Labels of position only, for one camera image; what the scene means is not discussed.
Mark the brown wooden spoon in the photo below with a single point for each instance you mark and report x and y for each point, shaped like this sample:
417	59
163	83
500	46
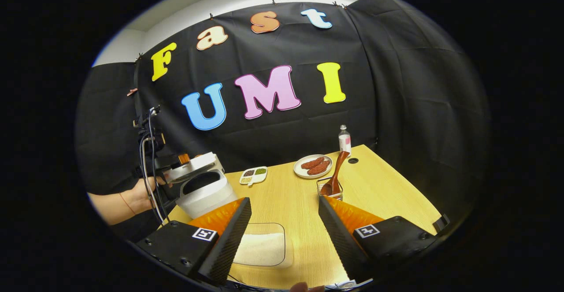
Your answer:
339	168

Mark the tray of white rice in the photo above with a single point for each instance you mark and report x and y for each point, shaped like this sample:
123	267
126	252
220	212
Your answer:
264	248

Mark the clear bottle pink label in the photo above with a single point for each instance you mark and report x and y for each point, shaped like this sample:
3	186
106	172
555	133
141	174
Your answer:
344	142

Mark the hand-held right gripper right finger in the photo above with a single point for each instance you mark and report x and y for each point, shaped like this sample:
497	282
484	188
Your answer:
341	239

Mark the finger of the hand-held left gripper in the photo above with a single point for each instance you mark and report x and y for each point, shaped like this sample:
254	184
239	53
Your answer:
184	158

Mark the red cloth clip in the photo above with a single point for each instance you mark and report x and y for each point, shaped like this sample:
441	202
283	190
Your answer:
132	92

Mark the white round plate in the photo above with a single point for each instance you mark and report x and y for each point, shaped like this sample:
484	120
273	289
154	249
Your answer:
299	171

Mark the black backdrop cloth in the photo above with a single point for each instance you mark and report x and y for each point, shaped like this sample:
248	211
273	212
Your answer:
396	107

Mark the white divided grain dish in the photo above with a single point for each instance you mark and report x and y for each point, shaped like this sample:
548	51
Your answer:
253	176

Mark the white rice cooker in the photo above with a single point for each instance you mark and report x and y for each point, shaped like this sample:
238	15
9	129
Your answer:
207	199

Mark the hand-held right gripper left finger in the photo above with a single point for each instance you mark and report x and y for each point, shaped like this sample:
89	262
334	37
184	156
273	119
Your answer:
227	243

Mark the red sausage piece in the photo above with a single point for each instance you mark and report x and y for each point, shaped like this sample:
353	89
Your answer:
312	163
319	168

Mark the black table corner bracket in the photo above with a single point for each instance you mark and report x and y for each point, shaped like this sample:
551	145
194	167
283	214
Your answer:
440	224

